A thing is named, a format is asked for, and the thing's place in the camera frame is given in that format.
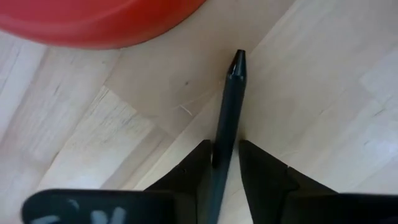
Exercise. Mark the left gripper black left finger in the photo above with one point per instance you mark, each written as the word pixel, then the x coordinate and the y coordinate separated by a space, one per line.
pixel 186 180

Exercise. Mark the black pen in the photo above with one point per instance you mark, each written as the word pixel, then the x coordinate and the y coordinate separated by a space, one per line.
pixel 230 109

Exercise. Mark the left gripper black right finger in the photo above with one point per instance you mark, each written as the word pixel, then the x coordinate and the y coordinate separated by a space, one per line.
pixel 267 186

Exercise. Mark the red desk lamp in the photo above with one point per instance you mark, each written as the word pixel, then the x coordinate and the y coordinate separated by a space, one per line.
pixel 93 21

